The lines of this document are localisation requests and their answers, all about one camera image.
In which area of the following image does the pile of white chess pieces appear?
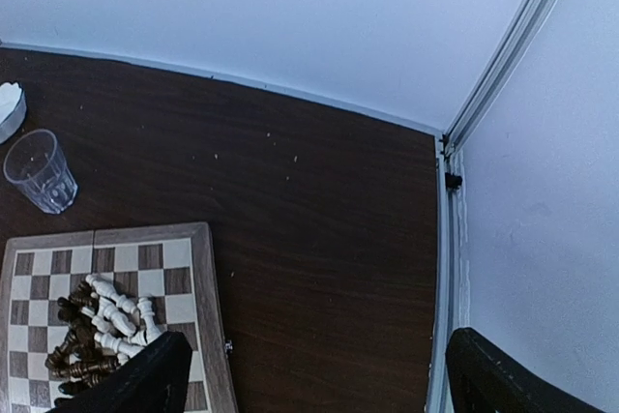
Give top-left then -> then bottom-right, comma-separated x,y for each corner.
74,274 -> 163,365

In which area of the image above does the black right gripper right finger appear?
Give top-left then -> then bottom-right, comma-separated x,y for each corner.
446,328 -> 599,413

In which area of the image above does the white scalloped bowl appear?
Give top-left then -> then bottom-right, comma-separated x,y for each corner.
0,82 -> 27,144

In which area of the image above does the aluminium frame post right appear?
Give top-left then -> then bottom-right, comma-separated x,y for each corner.
425,0 -> 557,412

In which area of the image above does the clear drinking glass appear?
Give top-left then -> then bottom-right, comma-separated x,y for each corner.
3,129 -> 78,215

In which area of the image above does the wooden chess board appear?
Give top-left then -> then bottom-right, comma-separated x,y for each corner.
1,222 -> 237,412

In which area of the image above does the pile of dark chess pieces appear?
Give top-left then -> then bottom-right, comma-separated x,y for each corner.
44,280 -> 120,406

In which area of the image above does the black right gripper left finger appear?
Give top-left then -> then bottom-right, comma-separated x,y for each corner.
52,332 -> 192,412

